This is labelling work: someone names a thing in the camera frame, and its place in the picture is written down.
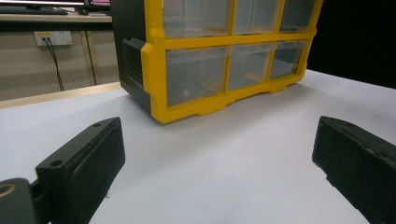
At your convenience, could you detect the black power cable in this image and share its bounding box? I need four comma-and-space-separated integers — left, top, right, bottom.
45, 37, 65, 92

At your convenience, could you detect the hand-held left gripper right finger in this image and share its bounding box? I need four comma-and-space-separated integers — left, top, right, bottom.
312, 115, 396, 224

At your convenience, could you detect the white wall socket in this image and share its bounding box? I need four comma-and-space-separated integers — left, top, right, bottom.
34, 30, 73, 47

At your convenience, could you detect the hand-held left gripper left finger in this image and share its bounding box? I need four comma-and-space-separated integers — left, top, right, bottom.
35, 116, 127, 224

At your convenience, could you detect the thin black cable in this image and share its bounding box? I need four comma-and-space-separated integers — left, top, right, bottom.
84, 31, 97, 86

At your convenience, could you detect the clear plastic drawer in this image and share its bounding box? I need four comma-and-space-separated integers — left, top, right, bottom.
227, 43, 276, 91
165, 46, 228, 107
270, 40, 307, 79
233, 0, 279, 35
278, 0, 316, 34
163, 0, 233, 39

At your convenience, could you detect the wide computer monitor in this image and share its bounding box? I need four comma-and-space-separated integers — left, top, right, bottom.
0, 0, 86, 7

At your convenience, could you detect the beige office desk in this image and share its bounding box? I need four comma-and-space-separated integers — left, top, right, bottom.
0, 10, 113, 32

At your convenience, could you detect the yellow and black drawer cabinet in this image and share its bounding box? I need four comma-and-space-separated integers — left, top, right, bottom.
110, 0, 324, 125

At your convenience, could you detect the black keyboard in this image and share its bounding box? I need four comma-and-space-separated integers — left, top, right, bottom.
0, 6, 69, 16

